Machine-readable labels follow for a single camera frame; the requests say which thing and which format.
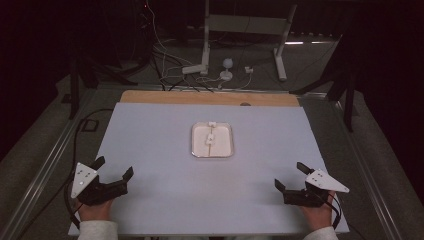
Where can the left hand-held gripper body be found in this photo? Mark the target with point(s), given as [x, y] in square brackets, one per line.
[90, 191]

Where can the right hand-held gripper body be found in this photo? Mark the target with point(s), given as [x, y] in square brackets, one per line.
[306, 197]

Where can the white enamel tray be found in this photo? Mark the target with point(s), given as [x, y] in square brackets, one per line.
[221, 143]

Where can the wooden skewer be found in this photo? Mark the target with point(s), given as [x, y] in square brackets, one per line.
[209, 151]

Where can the white food piece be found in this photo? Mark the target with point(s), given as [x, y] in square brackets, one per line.
[210, 139]

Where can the person's left hand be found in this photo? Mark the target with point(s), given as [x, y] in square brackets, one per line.
[96, 210]

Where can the person's right hand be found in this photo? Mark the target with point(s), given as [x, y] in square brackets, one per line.
[318, 216]

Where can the pale blue board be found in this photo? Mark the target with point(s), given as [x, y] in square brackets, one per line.
[166, 150]

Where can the black tripod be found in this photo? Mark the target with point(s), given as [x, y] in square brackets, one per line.
[349, 100]
[74, 86]

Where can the white plug adapter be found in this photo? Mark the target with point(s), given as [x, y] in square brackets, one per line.
[248, 70]

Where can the white power strip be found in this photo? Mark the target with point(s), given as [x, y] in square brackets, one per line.
[192, 69]

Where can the white round webcam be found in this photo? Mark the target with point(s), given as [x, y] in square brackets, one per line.
[227, 63]

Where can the white metal stand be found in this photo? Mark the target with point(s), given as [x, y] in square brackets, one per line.
[245, 25]

